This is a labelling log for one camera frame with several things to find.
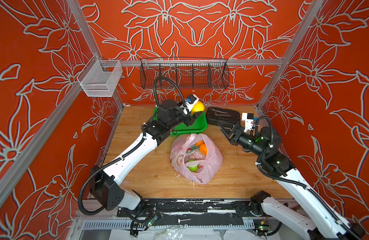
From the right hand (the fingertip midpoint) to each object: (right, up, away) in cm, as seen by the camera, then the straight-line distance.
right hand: (218, 127), depth 62 cm
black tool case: (+8, +6, +44) cm, 45 cm away
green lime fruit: (-9, -24, +20) cm, 32 cm away
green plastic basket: (-3, 0, +42) cm, 42 cm away
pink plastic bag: (-6, -21, +30) cm, 37 cm away
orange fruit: (-3, -13, +26) cm, 29 cm away
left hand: (-9, +11, +7) cm, 16 cm away
